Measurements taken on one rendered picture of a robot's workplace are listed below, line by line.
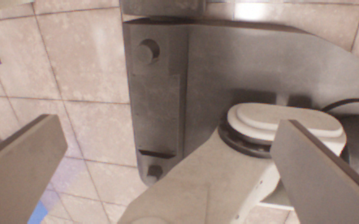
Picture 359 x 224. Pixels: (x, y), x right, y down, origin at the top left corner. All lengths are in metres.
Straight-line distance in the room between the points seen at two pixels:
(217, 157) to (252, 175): 0.06
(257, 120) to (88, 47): 0.60
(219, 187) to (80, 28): 0.66
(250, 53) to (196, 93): 0.15
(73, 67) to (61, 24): 0.15
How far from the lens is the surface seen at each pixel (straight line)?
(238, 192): 0.29
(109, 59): 0.74
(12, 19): 0.97
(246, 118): 0.36
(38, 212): 1.79
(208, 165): 0.32
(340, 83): 0.54
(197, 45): 0.45
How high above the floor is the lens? 0.61
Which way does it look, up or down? 58 degrees down
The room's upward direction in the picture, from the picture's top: 158 degrees counter-clockwise
